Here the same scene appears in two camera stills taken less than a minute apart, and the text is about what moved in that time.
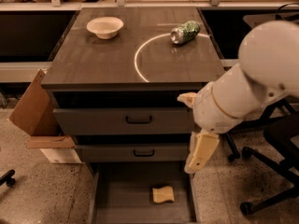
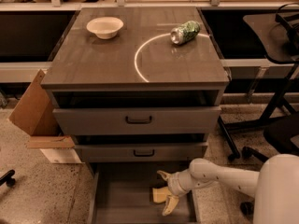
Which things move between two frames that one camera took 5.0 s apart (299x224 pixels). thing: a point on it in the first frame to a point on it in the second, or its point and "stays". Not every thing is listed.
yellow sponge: (163, 193) stays
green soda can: (184, 32) stays
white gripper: (207, 108) to (177, 184)
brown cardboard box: (35, 115) stays
